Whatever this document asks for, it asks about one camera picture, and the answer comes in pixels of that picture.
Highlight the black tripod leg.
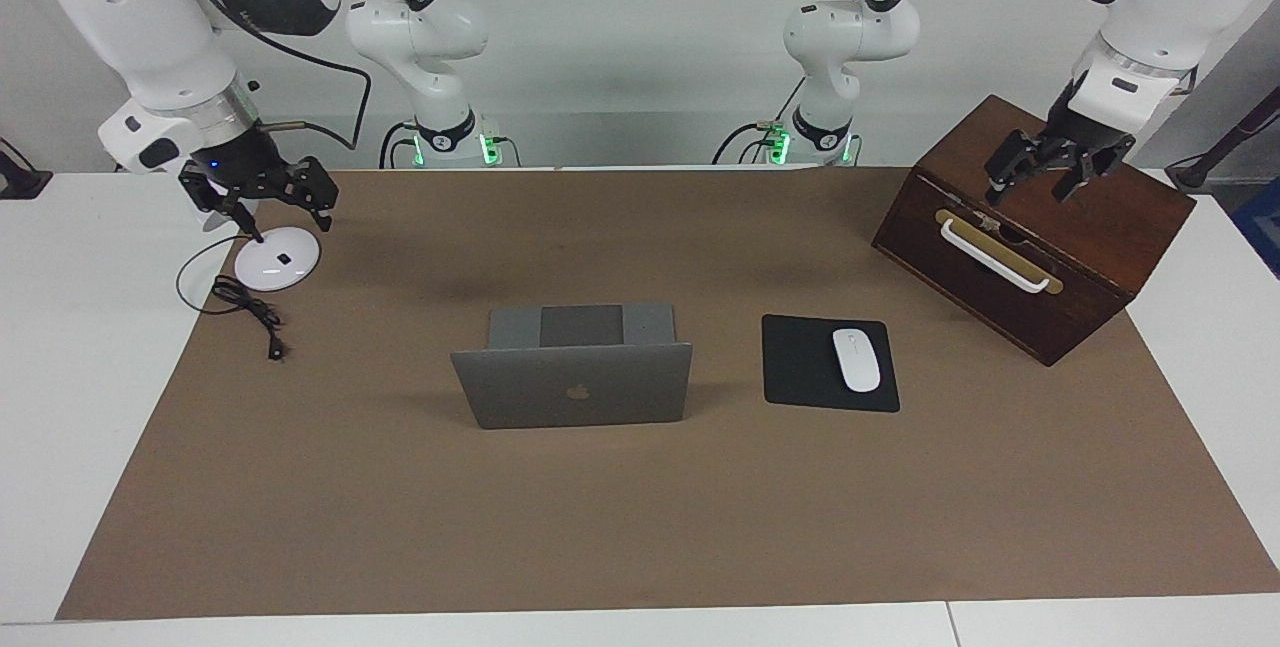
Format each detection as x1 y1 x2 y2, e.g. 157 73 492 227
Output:
1165 87 1280 193

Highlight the brown table mat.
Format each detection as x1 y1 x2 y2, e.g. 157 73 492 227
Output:
55 167 1280 621

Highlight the white computer mouse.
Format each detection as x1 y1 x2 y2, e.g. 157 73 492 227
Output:
832 328 882 394

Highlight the black mouse pad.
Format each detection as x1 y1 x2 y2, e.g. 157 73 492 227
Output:
761 314 901 414

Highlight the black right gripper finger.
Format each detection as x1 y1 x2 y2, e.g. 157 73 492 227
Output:
179 162 267 245
284 156 340 233

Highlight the grey laptop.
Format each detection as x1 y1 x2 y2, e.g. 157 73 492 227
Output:
450 302 693 430

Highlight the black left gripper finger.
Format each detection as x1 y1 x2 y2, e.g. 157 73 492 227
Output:
985 129 1048 208
1050 135 1138 205

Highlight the black arm base cable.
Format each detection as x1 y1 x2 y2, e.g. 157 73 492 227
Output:
712 77 806 166
378 120 419 170

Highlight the blue object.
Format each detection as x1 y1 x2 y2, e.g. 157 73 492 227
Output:
1232 177 1280 278

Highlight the white box handle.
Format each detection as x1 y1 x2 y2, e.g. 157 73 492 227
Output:
935 209 1064 296

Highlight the black lamp power cable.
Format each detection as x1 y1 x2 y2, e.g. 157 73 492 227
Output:
176 235 291 363

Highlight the black stand foot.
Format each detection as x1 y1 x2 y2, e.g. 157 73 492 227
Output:
0 139 53 200

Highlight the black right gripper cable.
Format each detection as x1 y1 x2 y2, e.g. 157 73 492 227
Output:
195 0 373 150

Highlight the dark wooden box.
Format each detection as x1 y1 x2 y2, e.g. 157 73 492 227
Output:
871 94 1197 368

